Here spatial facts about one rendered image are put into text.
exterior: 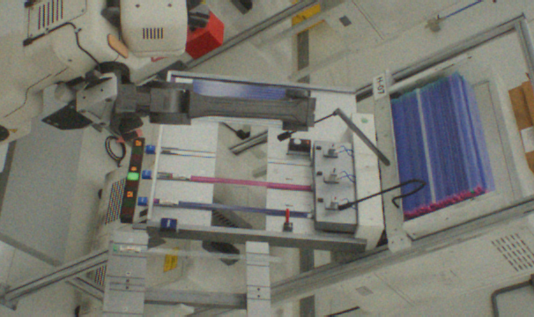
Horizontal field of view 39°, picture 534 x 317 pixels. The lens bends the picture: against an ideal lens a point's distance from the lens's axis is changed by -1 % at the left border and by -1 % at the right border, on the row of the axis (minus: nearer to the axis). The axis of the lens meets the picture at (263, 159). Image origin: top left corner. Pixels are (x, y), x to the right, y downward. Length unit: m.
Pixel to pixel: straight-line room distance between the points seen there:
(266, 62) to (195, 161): 1.35
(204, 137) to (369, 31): 1.33
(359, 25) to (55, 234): 1.96
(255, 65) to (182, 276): 1.50
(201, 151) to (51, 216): 0.59
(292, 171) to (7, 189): 0.95
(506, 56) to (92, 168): 2.58
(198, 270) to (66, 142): 0.67
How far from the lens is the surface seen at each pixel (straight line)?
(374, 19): 3.66
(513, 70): 4.66
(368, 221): 2.42
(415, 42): 5.20
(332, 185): 2.50
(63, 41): 1.75
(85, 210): 3.30
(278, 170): 2.58
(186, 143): 2.62
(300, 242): 2.44
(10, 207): 2.21
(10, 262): 2.96
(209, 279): 2.75
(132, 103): 1.71
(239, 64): 3.84
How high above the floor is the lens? 2.20
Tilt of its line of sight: 28 degrees down
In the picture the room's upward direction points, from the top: 66 degrees clockwise
